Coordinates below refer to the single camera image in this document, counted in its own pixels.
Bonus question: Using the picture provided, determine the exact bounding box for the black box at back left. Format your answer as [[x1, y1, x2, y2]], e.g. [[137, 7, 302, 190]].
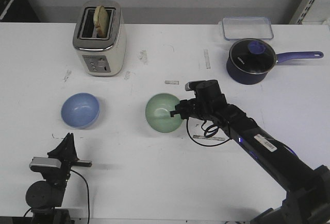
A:
[[1, 0, 40, 23]]

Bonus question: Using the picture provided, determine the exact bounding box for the toast slice in toaster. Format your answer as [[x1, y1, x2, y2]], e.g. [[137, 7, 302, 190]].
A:
[[93, 6, 109, 38]]

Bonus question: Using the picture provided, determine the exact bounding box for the glass pot lid blue knob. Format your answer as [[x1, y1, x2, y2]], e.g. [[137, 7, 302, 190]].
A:
[[229, 38, 276, 75]]

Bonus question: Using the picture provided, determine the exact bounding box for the clear plastic food container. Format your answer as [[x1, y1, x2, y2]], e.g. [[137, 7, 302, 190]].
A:
[[219, 16, 274, 41]]

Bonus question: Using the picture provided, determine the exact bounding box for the green bowl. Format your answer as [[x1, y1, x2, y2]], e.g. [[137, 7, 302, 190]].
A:
[[145, 93, 183, 133]]

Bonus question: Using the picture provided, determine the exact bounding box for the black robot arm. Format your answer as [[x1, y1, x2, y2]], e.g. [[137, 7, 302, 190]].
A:
[[25, 133, 92, 223], [170, 80, 329, 223]]

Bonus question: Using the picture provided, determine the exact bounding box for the cream and steel toaster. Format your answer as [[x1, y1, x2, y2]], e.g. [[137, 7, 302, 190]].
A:
[[73, 0, 127, 77]]

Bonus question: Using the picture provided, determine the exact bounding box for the blue bowl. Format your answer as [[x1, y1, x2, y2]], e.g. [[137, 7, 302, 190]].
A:
[[60, 93, 100, 129]]

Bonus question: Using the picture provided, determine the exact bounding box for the dark blue saucepan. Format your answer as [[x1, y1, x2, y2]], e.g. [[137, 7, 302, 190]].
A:
[[226, 51, 324, 85]]

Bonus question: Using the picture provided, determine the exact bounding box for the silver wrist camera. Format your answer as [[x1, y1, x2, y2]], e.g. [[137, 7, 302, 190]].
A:
[[29, 157, 61, 173], [185, 80, 205, 91]]

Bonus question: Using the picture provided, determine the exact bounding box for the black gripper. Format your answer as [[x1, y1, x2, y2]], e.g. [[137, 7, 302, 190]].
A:
[[170, 98, 201, 119], [41, 133, 92, 183]]

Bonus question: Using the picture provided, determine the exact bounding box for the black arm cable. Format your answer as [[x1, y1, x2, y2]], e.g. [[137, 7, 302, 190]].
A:
[[69, 169, 90, 224], [185, 117, 233, 147]]

